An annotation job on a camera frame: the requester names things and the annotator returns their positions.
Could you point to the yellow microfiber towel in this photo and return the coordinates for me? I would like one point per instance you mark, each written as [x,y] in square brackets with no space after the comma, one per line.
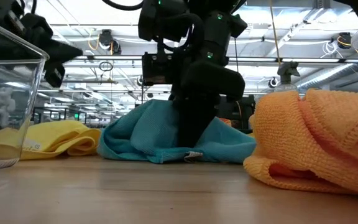
[61,137]

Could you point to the silver ventilation duct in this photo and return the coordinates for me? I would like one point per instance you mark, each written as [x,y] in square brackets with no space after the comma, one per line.
[331,76]

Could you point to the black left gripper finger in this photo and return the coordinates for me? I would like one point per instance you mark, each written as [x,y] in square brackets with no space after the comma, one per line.
[54,74]
[65,51]

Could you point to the white robot figure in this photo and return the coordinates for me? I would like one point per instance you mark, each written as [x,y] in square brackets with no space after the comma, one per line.
[3,104]

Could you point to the large black screen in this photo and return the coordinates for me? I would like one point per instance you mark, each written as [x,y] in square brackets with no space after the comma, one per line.
[247,115]

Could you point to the blue microfiber towel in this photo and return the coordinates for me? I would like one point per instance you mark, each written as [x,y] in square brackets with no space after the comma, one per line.
[141,130]

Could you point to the orange microfiber towel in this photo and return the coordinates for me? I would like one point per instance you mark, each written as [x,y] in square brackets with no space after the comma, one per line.
[225,122]
[291,130]

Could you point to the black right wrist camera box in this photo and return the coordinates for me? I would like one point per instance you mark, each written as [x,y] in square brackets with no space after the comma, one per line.
[157,70]

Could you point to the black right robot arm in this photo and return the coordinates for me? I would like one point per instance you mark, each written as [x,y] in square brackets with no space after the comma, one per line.
[216,31]

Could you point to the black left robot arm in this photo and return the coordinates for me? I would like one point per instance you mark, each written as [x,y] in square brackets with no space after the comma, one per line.
[8,18]

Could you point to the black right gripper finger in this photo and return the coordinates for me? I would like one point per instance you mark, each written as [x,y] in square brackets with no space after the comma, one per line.
[194,121]

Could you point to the white spray bottle grey trigger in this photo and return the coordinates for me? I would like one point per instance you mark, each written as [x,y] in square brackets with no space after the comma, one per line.
[286,70]

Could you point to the long ceiling light bar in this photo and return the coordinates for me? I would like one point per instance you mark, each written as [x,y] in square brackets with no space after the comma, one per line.
[120,57]

